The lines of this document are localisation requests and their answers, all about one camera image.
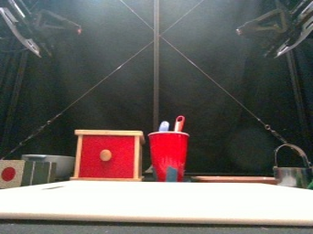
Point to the white cutting board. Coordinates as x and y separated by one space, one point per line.
157 202

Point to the red plastic utensil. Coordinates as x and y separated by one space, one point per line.
180 122

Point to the blue plastic utensil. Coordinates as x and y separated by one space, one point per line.
164 126

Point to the pale plastic bowl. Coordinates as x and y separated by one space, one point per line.
57 164

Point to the wooden box with red drawer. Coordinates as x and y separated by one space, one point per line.
106 166

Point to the green wooden block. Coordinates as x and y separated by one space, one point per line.
41 173

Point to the red and beige wooden block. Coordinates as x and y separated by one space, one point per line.
10 174

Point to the pink square tray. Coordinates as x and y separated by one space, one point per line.
235 179

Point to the small blue toy block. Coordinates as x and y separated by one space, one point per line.
172 174

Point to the black frame post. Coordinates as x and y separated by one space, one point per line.
296 97
17 100

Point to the grey vertical frame pole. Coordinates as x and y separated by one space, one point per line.
156 67

